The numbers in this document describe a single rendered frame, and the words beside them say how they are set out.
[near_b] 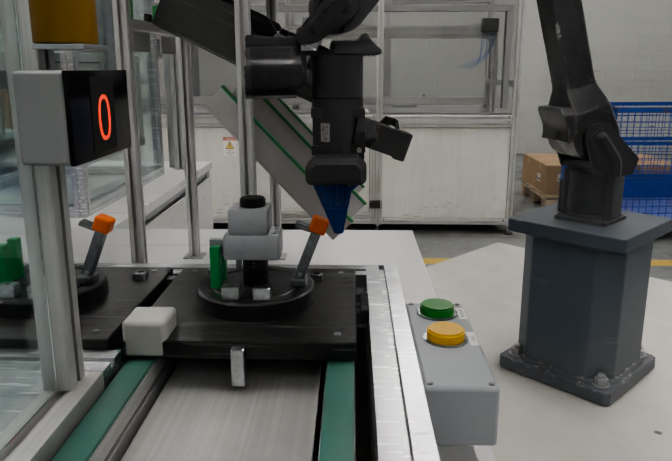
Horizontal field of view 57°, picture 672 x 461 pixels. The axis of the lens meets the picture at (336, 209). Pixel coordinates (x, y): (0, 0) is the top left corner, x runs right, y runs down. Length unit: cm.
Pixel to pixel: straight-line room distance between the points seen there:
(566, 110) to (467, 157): 402
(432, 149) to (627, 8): 568
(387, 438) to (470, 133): 430
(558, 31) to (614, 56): 909
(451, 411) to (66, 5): 47
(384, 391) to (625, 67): 944
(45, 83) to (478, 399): 45
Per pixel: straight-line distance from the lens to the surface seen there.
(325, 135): 69
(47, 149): 51
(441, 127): 471
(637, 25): 997
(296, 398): 66
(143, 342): 68
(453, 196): 480
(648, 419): 81
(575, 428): 77
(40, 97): 51
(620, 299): 80
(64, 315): 60
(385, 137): 69
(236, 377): 66
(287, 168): 94
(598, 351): 81
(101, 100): 55
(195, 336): 68
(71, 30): 54
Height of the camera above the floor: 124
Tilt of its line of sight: 13 degrees down
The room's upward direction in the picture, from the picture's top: straight up
